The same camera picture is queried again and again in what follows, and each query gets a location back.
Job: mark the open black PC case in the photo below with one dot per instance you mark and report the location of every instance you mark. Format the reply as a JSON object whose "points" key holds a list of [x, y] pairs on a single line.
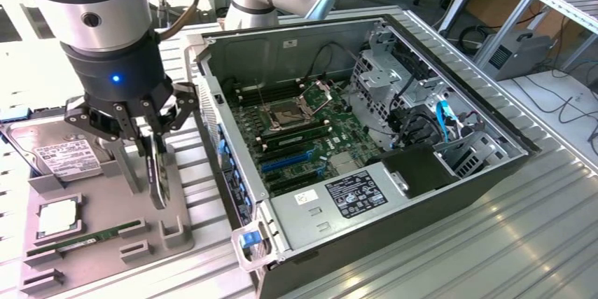
{"points": [[421, 243]]}

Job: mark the silver power supply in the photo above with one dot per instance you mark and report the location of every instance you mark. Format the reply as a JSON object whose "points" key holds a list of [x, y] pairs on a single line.
{"points": [[308, 222]]}

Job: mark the silver CPU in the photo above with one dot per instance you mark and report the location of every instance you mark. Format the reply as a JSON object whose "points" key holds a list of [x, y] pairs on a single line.
{"points": [[56, 216]]}

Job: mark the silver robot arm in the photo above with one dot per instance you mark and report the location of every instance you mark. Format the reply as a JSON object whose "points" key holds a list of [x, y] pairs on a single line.
{"points": [[84, 5]]}

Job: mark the thin metal locking lever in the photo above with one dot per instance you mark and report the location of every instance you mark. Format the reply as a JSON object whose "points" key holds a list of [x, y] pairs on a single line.
{"points": [[262, 94]]}

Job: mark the silver finned heatsink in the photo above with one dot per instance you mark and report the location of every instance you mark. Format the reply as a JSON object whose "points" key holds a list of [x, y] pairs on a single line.
{"points": [[344, 165]]}

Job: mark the CPU socket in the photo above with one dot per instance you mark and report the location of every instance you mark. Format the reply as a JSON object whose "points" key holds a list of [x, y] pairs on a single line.
{"points": [[286, 115]]}

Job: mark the hard drive in blue caddy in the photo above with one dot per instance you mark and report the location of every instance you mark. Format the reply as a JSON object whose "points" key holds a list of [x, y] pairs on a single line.
{"points": [[13, 116]]}

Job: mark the black plastic air shroud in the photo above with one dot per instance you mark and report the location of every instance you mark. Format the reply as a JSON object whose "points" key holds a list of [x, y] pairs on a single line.
{"points": [[415, 169]]}

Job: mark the small silver disk bay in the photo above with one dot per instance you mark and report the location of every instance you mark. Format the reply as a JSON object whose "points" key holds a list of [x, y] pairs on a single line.
{"points": [[467, 162]]}

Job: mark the green RAM stick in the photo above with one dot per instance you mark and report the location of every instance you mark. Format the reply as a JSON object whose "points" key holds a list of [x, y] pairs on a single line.
{"points": [[84, 241]]}

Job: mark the black RAM slot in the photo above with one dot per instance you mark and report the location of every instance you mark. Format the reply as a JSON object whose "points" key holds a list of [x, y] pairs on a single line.
{"points": [[271, 99], [270, 90], [271, 94]]}

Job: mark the blue case latch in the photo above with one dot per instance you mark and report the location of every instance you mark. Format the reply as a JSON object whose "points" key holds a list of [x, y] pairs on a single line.
{"points": [[248, 239]]}

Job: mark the black graphics card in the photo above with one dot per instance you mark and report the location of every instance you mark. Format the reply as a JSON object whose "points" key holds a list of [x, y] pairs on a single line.
{"points": [[156, 180]]}

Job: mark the silver hard disk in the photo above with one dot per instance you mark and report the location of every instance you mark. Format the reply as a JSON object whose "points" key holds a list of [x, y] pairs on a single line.
{"points": [[51, 152]]}

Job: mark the aluminium profile frame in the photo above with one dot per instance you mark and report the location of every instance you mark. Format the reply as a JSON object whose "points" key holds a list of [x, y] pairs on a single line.
{"points": [[561, 1]]}

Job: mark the metal socket cover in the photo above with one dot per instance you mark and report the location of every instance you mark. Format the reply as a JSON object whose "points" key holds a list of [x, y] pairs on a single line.
{"points": [[318, 97]]}

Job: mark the long black expansion slot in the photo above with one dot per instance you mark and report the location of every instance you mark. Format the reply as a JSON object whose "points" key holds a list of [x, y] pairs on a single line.
{"points": [[280, 154], [299, 188], [294, 180]]}

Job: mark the grey box machine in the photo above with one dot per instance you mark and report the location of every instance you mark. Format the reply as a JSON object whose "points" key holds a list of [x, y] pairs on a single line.
{"points": [[523, 57]]}

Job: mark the grey parts rack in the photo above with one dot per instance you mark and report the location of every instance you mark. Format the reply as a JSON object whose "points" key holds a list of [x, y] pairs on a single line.
{"points": [[103, 215]]}

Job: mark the green motherboard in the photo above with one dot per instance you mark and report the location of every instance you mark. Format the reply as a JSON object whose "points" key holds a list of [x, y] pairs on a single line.
{"points": [[346, 127]]}

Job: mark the black installed RAM stick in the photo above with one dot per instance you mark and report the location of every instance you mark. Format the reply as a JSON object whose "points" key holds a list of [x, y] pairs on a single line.
{"points": [[290, 142]]}

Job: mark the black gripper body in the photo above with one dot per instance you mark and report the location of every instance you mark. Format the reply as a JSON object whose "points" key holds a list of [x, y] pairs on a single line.
{"points": [[116, 68]]}

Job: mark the silver perforated disk bay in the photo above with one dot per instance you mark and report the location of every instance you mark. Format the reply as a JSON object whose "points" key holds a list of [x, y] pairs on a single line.
{"points": [[374, 78]]}

